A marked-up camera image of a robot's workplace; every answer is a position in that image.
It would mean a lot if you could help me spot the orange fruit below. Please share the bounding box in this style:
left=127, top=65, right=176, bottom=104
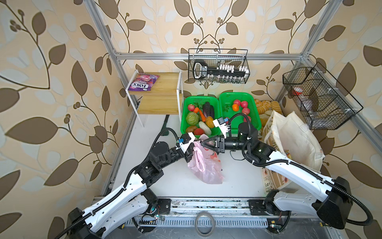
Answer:
left=232, top=104, right=240, bottom=112

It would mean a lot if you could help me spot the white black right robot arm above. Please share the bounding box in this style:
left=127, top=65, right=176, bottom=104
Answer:
left=201, top=114, right=374, bottom=229

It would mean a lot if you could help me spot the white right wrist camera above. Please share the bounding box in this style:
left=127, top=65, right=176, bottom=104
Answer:
left=213, top=117, right=230, bottom=138

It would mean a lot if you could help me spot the black wire basket wall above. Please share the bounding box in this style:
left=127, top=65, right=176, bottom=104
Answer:
left=188, top=48, right=250, bottom=84
left=283, top=62, right=364, bottom=130

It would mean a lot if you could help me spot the red tomato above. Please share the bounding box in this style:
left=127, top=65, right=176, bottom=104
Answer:
left=193, top=128, right=205, bottom=135

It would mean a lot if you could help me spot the pink plastic bag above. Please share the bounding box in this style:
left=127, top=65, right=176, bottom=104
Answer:
left=188, top=134, right=224, bottom=184

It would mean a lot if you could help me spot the dark green scraper tool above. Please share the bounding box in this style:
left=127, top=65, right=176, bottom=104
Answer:
left=160, top=115, right=170, bottom=136

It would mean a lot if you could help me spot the red capped plastic bottle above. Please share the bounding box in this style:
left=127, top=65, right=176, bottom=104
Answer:
left=291, top=87, right=305, bottom=101

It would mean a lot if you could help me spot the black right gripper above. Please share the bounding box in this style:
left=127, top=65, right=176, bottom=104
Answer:
left=201, top=135, right=250, bottom=154

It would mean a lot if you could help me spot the white wooden two-tier shelf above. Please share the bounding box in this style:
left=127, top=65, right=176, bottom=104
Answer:
left=125, top=70, right=184, bottom=127

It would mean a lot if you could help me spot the tray of bread rolls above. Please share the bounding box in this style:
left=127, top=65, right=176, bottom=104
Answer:
left=255, top=99, right=283, bottom=126

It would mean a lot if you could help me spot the white radish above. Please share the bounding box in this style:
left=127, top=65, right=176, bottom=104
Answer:
left=199, top=121, right=212, bottom=135

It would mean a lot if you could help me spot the yellow potato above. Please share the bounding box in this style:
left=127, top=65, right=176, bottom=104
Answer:
left=205, top=116, right=215, bottom=128

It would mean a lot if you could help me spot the right green plastic basket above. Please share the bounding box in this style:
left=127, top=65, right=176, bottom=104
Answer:
left=219, top=92, right=262, bottom=131

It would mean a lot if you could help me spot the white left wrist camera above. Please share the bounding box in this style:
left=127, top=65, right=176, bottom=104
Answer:
left=176, top=132, right=196, bottom=153

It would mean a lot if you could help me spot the brown potato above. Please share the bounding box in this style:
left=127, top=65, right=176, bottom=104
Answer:
left=186, top=125, right=198, bottom=133

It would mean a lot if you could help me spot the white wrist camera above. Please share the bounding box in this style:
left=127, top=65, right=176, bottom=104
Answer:
left=213, top=117, right=230, bottom=138
left=176, top=132, right=196, bottom=153

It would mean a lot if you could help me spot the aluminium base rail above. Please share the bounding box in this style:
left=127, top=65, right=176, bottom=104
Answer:
left=80, top=196, right=332, bottom=239

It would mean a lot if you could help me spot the roll of clear tape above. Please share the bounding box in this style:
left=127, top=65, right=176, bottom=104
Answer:
left=194, top=211, right=216, bottom=238

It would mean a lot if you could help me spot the red apple back right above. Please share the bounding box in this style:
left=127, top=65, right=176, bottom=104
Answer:
left=241, top=101, right=248, bottom=108

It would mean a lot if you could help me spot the orange carrot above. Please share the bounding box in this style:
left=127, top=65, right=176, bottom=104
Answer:
left=194, top=107, right=206, bottom=122

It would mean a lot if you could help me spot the cream canvas tote bag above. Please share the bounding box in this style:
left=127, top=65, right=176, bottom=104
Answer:
left=261, top=111, right=325, bottom=193

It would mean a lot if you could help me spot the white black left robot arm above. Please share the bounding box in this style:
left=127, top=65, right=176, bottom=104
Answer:
left=56, top=127, right=196, bottom=239

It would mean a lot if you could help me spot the black wire basket right wall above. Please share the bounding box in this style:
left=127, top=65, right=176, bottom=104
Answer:
left=283, top=62, right=364, bottom=130

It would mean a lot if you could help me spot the black wire basket back wall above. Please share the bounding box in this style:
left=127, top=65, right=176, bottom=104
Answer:
left=188, top=48, right=250, bottom=84

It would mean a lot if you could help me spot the dark purple eggplant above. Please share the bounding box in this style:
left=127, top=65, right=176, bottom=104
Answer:
left=203, top=102, right=215, bottom=119

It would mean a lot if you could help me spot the green cabbage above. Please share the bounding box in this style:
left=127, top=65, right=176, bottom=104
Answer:
left=186, top=112, right=199, bottom=126

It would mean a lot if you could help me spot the red apple middle right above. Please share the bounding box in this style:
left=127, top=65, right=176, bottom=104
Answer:
left=242, top=107, right=250, bottom=115

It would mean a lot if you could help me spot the purple Fox's candy bag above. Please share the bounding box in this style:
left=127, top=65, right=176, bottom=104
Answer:
left=128, top=73, right=160, bottom=92

